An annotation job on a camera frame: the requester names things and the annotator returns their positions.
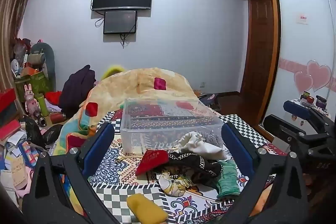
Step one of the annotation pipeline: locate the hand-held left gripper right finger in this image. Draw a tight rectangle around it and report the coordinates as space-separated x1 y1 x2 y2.
221 122 309 224

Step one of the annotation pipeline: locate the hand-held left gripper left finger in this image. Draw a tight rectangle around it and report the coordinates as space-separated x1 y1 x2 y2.
21 122 124 224

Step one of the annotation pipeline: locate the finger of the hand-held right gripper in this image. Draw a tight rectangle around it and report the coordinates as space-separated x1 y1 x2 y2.
263 114 315 146
283 100 332 135

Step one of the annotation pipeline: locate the green knitted cloth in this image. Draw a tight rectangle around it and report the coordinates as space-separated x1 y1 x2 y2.
217 161 240 198

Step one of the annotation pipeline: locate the white drawstring cloth bag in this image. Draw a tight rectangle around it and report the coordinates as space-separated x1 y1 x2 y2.
175 131 227 161

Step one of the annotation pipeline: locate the black cloth with white trim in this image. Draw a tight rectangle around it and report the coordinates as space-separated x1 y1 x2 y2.
155 152 222 185

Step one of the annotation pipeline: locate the red fabric pouch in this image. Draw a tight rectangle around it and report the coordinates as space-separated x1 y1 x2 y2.
135 150 170 176

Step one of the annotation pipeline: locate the yellow floral cloth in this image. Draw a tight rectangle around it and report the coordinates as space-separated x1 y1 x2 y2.
157 172 193 197

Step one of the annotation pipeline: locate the clear plastic storage box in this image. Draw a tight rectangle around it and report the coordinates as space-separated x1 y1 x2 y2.
120 98 223 155

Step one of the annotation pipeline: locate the yellow sponge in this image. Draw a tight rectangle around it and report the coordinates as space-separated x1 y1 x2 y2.
126 193 168 224

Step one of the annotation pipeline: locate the small pink heart sticker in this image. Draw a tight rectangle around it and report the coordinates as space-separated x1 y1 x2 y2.
294 70 313 94

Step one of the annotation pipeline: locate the dark jar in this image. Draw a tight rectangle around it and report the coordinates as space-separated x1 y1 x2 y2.
315 95 327 108

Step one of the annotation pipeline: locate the large pink heart sticker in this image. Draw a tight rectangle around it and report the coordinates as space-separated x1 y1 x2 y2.
307 60 332 92

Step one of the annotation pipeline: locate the dark purple jacket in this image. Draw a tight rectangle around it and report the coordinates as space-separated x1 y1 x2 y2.
59 65 96 118

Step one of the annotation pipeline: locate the white sliding wardrobe door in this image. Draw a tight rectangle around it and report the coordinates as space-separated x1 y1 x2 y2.
270 0 336 130

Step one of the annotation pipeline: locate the black plastic bag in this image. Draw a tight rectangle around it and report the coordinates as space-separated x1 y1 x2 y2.
25 116 63 148

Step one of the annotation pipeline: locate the red cloth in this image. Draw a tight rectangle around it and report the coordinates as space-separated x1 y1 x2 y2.
45 91 62 105

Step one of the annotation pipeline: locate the orange printed blanket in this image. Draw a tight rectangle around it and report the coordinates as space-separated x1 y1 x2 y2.
51 67 210 156

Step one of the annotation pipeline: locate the green bottle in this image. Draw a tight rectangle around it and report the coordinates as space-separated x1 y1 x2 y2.
37 93 49 117

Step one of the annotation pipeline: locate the brown wooden door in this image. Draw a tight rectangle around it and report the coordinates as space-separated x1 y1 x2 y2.
240 0 279 98

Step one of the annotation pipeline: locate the yellow-green plush toy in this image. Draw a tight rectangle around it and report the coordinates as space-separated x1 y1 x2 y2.
101 64 126 80

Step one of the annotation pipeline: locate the pink rabbit toy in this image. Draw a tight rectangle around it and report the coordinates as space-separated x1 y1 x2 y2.
24 84 40 115

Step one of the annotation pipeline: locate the pile of papers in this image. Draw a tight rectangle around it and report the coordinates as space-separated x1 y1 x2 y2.
0 130 42 203

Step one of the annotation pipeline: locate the green cardboard box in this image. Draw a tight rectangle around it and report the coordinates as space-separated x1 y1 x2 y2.
14 72 49 104

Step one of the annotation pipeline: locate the red box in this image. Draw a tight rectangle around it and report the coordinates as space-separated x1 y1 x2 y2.
0 88 17 114

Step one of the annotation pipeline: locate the grey curved cushion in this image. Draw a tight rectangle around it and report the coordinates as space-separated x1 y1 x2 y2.
30 42 55 85

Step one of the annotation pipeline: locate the brown striped curtain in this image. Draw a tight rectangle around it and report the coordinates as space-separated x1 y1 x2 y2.
0 0 42 90

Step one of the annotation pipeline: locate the small black wall monitor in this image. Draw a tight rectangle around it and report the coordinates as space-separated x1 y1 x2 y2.
103 10 138 35

